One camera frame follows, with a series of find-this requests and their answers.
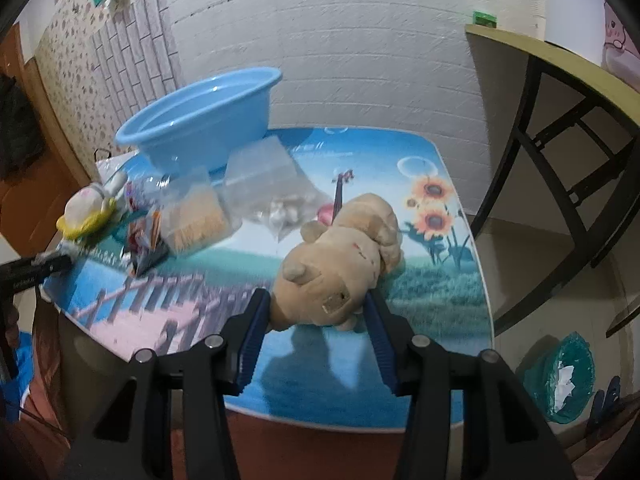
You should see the white bunny plush yellow net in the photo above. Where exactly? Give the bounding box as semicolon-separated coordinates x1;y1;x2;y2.
56;170;128;240

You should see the clear box of toothpicks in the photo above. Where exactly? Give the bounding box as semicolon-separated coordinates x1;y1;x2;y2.
160;167;242;257

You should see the frosted clear plastic box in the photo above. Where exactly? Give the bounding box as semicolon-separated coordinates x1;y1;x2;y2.
222;136;330;240

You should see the brown wooden door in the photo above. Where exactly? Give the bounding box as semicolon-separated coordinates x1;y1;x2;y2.
1;24;90;256

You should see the printed scenery table mat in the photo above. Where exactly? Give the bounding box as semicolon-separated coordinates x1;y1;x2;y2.
46;128;494;432

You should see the teal trash bin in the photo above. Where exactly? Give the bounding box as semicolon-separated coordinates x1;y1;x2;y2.
520;332;596;425

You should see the orange snack packet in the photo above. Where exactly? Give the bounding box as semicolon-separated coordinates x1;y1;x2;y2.
124;208;169;278

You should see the clear bottle with silver cap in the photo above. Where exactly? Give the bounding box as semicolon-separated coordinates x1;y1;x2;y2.
124;176;170;211

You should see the light blue plastic basin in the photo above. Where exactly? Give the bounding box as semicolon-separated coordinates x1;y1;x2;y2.
115;66;282;174

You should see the pink pig plush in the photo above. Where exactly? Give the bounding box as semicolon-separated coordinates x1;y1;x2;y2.
602;2;640;91

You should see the green small box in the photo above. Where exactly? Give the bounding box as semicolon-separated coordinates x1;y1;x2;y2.
472;11;498;28

